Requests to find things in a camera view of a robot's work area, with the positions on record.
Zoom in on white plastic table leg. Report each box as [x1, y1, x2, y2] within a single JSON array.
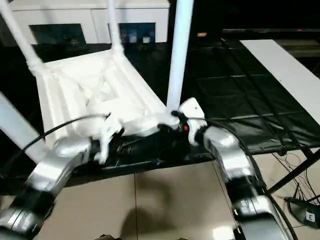
[[0, 0, 45, 73], [106, 0, 125, 55], [0, 92, 48, 165], [165, 0, 195, 120]]

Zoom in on white plastic table top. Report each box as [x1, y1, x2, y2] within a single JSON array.
[[27, 47, 182, 142]]

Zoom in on black mat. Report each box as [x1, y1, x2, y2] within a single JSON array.
[[0, 37, 320, 196]]

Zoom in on white flat panel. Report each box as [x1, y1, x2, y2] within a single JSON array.
[[239, 38, 320, 141]]

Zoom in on white cabinet with glass doors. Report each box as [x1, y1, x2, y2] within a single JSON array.
[[0, 0, 172, 47]]

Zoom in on black metal bar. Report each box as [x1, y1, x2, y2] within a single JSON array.
[[221, 28, 320, 35]]

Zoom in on dark device white label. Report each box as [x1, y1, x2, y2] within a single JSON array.
[[284, 196, 320, 223]]

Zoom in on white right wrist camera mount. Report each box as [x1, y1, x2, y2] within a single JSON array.
[[178, 97, 208, 146]]

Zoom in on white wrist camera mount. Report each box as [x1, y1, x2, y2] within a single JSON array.
[[89, 113, 125, 165], [178, 97, 208, 146]]

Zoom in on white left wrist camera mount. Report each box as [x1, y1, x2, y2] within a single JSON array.
[[89, 113, 125, 165]]

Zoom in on black folding table frame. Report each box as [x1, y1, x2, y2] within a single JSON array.
[[267, 147, 320, 195]]

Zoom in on dark tangled cables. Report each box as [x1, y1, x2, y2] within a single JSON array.
[[271, 149, 320, 201]]

